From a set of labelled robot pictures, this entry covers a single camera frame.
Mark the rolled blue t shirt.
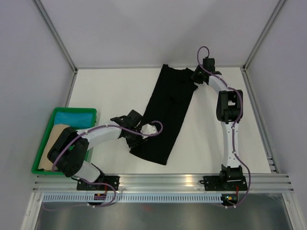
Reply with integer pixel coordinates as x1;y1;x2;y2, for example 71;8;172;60
54;112;95;129

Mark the black t shirt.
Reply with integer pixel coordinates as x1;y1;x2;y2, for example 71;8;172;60
130;64;198;165

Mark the left aluminium frame post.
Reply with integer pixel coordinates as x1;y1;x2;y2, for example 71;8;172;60
32;0;78;74

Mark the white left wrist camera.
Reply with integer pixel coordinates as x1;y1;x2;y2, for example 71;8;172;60
140;124;157;136

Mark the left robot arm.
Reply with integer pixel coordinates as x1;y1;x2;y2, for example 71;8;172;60
47;110;142;190

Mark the green plastic tray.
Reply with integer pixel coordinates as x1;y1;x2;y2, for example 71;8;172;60
31;107;97;175

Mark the rolled beige t shirt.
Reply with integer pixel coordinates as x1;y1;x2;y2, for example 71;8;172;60
38;124;69;171

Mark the aluminium frame post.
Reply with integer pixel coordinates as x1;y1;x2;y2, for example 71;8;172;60
32;0;78;74
242;0;287;71

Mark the right aluminium frame post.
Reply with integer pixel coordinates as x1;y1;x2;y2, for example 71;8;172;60
242;0;287;71

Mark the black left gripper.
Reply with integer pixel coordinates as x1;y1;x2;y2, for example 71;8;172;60
125;125;148;150

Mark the white slotted cable duct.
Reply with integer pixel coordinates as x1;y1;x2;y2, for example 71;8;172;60
43;193;237;203

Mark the aluminium mounting rail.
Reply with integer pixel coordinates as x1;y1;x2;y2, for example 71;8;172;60
31;173;294;193

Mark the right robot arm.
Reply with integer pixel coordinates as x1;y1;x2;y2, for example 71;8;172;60
191;57;248;191

